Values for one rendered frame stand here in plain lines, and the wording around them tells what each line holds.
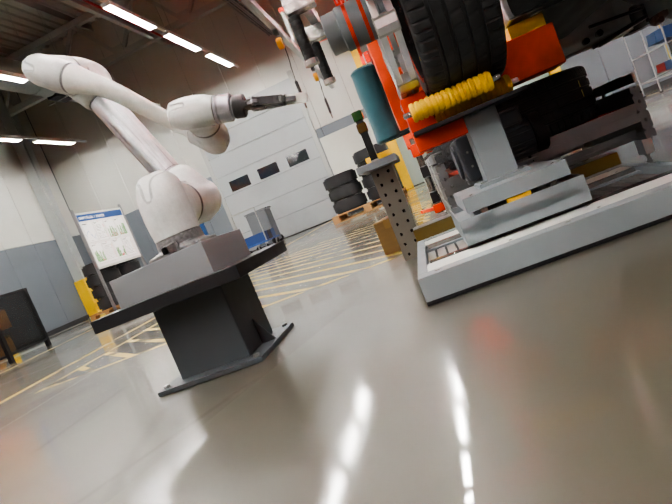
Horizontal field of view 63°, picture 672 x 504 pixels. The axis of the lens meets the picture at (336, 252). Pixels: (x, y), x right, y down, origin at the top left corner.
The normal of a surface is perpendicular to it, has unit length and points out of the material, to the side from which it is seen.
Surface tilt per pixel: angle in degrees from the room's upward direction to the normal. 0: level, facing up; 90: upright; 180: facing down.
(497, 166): 90
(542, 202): 90
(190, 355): 90
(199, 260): 90
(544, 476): 0
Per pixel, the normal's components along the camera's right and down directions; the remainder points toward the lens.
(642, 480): -0.38, -0.92
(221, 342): -0.18, 0.15
